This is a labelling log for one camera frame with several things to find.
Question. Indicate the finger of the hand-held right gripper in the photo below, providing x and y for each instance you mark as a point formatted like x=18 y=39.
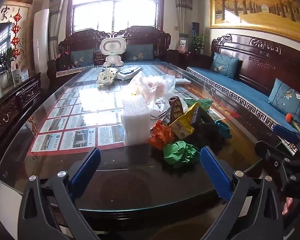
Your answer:
x=267 y=151
x=285 y=130

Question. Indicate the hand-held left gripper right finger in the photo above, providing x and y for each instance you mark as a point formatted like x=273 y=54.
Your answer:
x=212 y=172

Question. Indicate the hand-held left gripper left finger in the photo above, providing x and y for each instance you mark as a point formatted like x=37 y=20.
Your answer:
x=86 y=167

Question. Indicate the green paper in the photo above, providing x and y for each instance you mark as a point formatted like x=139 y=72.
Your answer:
x=180 y=152

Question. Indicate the teal paper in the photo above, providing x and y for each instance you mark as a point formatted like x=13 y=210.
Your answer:
x=223 y=128

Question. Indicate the yellow snack packet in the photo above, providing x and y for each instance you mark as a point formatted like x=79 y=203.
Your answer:
x=182 y=127

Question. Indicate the orange paper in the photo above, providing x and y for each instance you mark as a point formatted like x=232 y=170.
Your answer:
x=161 y=135

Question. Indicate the white foam block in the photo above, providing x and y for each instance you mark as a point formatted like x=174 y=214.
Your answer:
x=135 y=125

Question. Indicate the person's right hand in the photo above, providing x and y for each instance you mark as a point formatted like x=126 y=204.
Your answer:
x=287 y=206

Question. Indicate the orange ball toy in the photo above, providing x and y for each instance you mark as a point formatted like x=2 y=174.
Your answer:
x=288 y=117

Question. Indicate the blue flower pillow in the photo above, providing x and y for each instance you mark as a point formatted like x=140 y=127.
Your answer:
x=287 y=100
x=139 y=52
x=81 y=58
x=223 y=65

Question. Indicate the rows of printed photo cards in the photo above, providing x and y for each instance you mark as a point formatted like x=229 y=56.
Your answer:
x=72 y=137

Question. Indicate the black crumpled paper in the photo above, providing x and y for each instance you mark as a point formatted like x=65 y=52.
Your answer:
x=210 y=135

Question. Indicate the green foil wrapper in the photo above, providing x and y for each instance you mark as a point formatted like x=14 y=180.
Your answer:
x=202 y=103

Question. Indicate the long blue seat cushion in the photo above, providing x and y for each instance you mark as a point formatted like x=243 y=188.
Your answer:
x=227 y=85

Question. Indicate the long carved wooden sofa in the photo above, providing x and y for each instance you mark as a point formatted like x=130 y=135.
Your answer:
x=260 y=55

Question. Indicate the white patterned crumpled paper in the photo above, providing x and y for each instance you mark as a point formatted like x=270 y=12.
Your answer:
x=107 y=76

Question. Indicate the carved wooden television cabinet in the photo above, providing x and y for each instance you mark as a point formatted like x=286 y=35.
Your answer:
x=12 y=102

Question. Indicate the clear plastic bag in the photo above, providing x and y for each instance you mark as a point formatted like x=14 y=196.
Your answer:
x=155 y=87

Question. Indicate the white patterned packet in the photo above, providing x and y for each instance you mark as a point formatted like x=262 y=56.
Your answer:
x=128 y=72

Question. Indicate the tissue box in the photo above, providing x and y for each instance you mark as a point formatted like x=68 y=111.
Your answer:
x=20 y=75

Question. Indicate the dark wooden corner table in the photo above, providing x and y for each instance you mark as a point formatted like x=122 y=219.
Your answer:
x=187 y=57

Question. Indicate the white robot toy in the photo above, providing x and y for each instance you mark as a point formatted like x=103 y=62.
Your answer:
x=112 y=47

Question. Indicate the small potted plant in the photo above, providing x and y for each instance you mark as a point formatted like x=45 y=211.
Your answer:
x=198 y=42

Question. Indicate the gold framed tree painting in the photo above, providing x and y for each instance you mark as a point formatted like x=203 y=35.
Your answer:
x=252 y=5

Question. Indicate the pink standing card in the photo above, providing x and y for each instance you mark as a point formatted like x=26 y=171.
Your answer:
x=182 y=45

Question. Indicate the green plant in vase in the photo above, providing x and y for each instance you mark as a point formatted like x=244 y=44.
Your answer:
x=7 y=60

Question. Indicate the white standing air conditioner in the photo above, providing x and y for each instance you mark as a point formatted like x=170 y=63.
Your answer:
x=41 y=37

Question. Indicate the carved wooden double sofa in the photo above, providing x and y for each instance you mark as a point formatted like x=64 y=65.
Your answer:
x=140 y=33

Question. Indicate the flat screen television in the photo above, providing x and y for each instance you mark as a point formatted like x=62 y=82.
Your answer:
x=0 y=45

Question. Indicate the beige curtain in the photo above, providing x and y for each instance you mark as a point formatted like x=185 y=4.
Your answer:
x=56 y=20
x=183 y=7

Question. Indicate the large window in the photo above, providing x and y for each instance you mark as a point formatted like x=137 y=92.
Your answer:
x=115 y=5

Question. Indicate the calligraphy wall scroll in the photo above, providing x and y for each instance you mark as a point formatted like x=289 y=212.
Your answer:
x=5 y=15

